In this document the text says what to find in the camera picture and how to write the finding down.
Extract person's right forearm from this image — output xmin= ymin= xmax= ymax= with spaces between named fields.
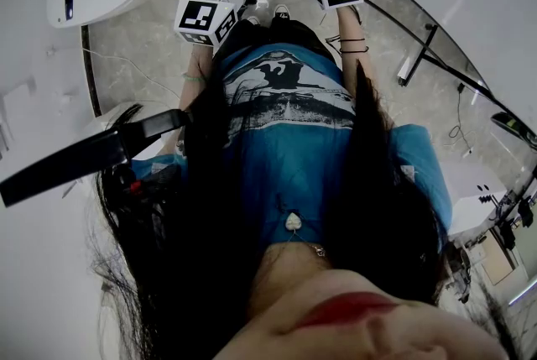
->
xmin=335 ymin=5 xmax=378 ymax=99

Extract person's left forearm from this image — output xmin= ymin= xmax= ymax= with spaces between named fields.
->
xmin=178 ymin=45 xmax=215 ymax=112

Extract black trousers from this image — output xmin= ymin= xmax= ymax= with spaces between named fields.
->
xmin=217 ymin=16 xmax=336 ymax=65

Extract blue printed shirt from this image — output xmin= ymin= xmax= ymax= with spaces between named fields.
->
xmin=129 ymin=42 xmax=454 ymax=254

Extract black harness with red clip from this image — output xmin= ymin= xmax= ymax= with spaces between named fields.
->
xmin=96 ymin=163 xmax=185 ymax=250

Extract black chair base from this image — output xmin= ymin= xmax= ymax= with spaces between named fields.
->
xmin=490 ymin=111 xmax=537 ymax=149

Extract white cabinet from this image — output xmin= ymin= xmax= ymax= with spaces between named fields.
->
xmin=448 ymin=171 xmax=508 ymax=237

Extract black equipment stands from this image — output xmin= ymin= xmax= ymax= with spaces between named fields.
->
xmin=477 ymin=190 xmax=537 ymax=253

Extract person's face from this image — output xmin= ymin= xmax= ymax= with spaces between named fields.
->
xmin=213 ymin=243 xmax=511 ymax=360

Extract black charger with cable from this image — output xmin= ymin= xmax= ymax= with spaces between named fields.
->
xmin=447 ymin=81 xmax=475 ymax=156

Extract black head mount strap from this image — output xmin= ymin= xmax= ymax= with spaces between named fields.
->
xmin=0 ymin=108 xmax=194 ymax=208

